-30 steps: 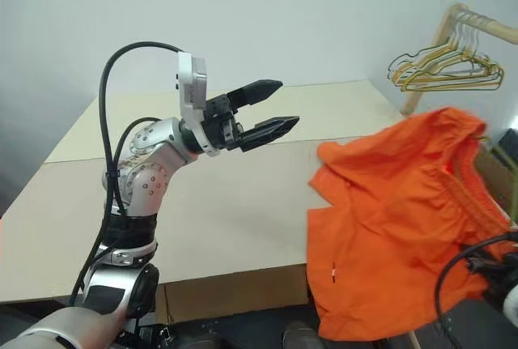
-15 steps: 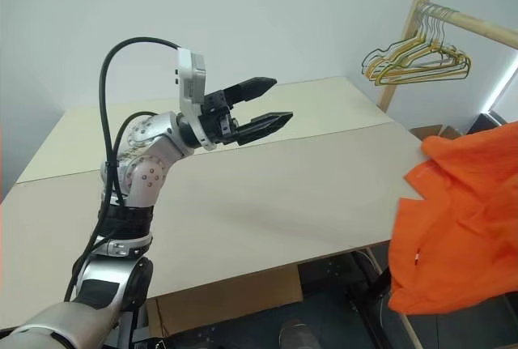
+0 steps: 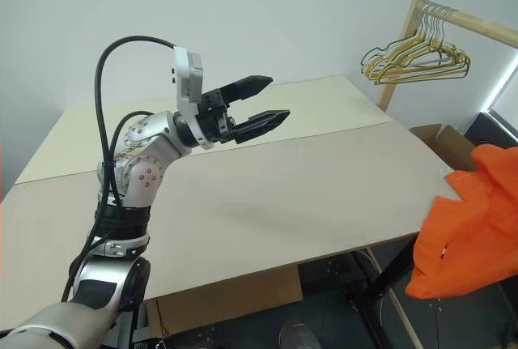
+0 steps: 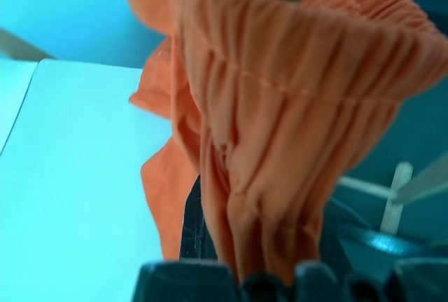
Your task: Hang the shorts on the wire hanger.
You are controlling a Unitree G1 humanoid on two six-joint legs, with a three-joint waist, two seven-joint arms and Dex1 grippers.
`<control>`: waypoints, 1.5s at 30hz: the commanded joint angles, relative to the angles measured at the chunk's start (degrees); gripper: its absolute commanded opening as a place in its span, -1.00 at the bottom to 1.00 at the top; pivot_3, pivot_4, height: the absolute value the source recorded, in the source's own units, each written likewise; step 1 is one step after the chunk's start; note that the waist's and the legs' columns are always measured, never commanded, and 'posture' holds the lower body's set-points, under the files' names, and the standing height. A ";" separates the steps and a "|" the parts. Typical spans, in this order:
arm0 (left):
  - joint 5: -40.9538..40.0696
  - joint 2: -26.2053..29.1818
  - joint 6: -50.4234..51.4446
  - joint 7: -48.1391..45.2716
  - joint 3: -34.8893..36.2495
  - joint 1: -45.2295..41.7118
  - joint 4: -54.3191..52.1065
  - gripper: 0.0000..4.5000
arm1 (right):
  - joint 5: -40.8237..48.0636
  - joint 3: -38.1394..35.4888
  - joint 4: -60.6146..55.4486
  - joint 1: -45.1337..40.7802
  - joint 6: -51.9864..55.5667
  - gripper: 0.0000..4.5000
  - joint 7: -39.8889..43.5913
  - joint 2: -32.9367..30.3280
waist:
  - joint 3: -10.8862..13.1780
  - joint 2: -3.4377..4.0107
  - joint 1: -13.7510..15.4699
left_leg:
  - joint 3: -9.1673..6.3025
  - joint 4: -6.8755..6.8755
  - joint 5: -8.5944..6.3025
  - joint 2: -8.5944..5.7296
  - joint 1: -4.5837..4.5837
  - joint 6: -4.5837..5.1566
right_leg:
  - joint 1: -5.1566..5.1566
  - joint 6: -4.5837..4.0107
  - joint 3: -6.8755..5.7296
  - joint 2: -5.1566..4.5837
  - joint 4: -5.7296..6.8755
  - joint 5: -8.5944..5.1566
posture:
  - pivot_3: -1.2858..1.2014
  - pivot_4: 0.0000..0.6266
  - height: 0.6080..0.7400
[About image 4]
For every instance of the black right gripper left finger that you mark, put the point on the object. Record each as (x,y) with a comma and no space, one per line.
(196,221)

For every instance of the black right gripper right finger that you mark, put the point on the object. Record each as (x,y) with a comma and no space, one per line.
(336,251)

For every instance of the orange shorts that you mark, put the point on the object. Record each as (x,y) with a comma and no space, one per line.
(280,123)

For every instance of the wooden clothes rack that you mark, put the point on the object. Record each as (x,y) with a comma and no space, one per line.
(397,193)

